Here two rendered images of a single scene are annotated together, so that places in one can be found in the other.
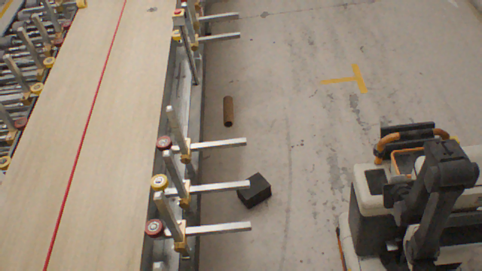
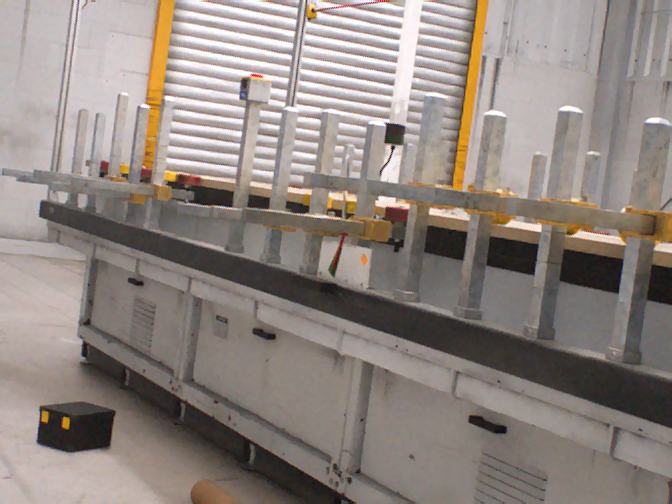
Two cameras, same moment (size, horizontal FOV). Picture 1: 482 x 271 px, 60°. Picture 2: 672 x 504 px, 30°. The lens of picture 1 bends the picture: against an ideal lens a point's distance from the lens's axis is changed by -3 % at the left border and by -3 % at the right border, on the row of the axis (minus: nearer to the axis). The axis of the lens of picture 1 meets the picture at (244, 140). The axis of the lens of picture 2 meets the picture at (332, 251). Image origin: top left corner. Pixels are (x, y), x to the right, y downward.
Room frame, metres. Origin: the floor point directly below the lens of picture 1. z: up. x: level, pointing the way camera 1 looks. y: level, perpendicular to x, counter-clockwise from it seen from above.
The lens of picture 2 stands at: (5.56, -1.62, 0.94)
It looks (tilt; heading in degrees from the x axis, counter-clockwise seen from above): 3 degrees down; 146
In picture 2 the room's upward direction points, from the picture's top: 8 degrees clockwise
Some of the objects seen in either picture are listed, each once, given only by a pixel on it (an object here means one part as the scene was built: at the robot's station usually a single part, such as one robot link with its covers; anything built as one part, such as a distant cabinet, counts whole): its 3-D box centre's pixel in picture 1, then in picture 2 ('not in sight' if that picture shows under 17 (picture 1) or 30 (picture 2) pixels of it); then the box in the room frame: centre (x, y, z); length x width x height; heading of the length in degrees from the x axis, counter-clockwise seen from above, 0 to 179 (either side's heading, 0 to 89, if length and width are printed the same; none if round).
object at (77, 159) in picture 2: not in sight; (76, 166); (0.50, 0.41, 0.87); 0.04 x 0.04 x 0.48; 84
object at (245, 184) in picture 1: (204, 189); (110, 193); (1.28, 0.23, 0.80); 0.43 x 0.03 x 0.04; 84
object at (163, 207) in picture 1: (173, 228); (115, 155); (1.00, 0.36, 0.94); 0.04 x 0.04 x 0.48; 84
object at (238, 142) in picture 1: (204, 147); (133, 189); (1.53, 0.21, 0.83); 0.43 x 0.03 x 0.04; 84
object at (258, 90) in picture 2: (179, 18); (255, 91); (2.23, 0.24, 1.18); 0.07 x 0.07 x 0.08; 84
